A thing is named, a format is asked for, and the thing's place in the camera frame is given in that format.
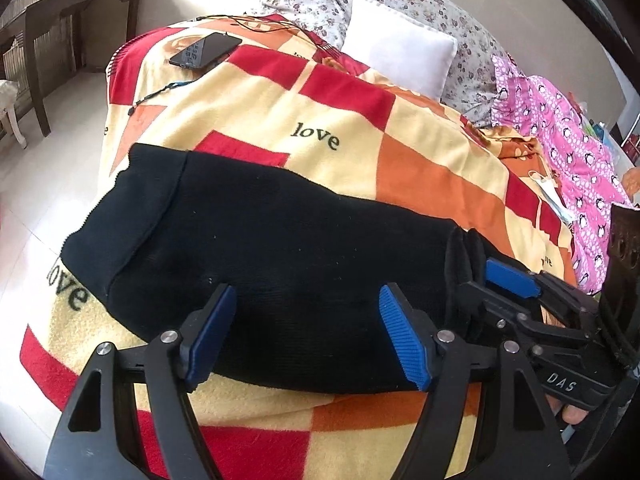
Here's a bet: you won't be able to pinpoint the black pants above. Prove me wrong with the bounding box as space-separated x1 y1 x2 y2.
61 144 499 394

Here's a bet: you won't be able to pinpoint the person right hand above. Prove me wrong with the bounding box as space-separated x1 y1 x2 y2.
546 394 589 426

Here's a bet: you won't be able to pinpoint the white face mask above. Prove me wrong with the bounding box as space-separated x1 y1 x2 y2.
528 170 578 226

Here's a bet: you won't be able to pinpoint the pink penguin quilt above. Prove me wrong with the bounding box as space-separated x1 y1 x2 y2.
491 56 631 294

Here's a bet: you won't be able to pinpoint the white square pillow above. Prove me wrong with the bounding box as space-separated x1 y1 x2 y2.
342 0 458 101

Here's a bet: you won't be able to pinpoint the red orange yellow blanket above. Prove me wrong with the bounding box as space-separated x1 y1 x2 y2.
18 13 582 480

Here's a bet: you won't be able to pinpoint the floral bedding pile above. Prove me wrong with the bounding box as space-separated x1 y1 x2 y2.
250 0 506 128

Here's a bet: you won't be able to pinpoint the black smartphone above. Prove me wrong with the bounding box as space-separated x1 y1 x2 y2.
169 32 242 70

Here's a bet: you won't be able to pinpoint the dark wooden desk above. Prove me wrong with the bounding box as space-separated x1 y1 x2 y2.
0 0 147 139

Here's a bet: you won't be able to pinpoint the black charging cable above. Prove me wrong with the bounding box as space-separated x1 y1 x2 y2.
194 13 342 53

